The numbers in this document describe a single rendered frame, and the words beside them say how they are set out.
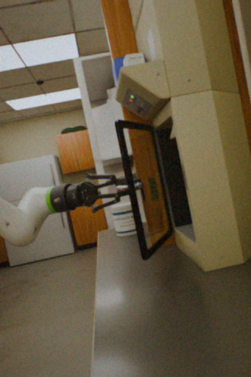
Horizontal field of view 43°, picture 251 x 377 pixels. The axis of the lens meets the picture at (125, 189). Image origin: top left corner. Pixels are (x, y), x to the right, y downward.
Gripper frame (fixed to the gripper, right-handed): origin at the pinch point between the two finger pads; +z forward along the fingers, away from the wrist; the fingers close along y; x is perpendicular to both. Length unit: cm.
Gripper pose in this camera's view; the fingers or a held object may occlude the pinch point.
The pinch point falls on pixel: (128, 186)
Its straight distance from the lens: 98.3
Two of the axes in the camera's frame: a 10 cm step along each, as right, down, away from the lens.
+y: -2.0, -9.8, -0.5
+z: 9.0, -1.6, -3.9
